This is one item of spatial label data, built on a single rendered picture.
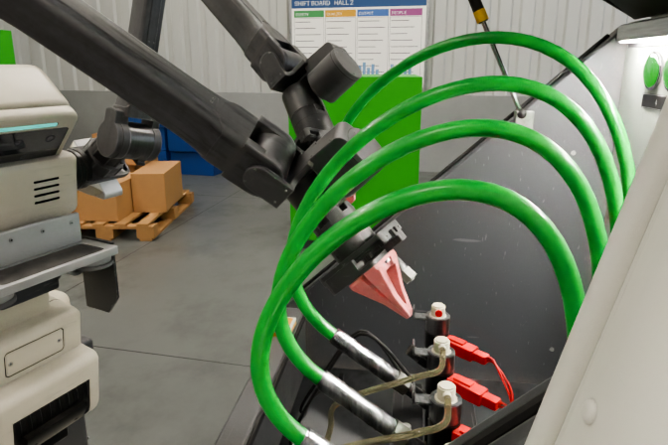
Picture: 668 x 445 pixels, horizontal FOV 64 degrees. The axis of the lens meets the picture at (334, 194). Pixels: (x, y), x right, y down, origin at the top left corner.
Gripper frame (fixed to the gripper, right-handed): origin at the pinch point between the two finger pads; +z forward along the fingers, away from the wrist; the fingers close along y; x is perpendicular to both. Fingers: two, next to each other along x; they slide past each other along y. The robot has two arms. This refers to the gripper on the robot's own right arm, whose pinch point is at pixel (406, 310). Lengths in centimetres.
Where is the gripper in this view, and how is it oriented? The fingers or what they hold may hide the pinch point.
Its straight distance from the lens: 64.8
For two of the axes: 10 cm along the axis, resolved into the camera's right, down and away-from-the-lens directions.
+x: 4.0, -1.9, 9.0
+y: 6.8, -6.0, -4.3
